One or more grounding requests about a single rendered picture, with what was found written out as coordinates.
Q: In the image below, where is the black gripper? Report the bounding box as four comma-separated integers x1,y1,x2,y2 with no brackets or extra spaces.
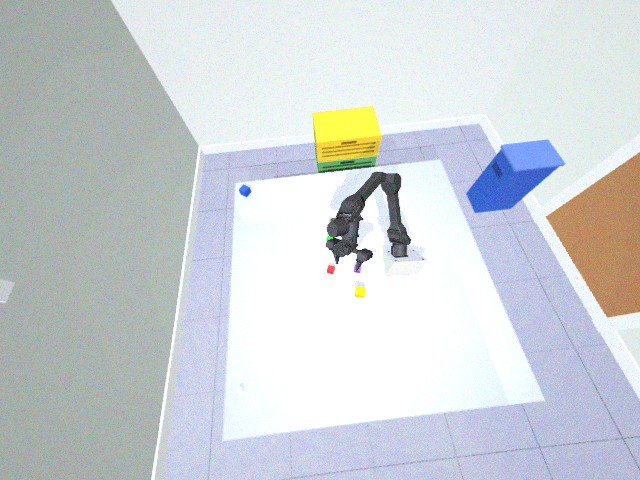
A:
326,234,373,272

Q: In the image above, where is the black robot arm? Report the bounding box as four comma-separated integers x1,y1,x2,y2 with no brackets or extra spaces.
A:
327,172,411,258

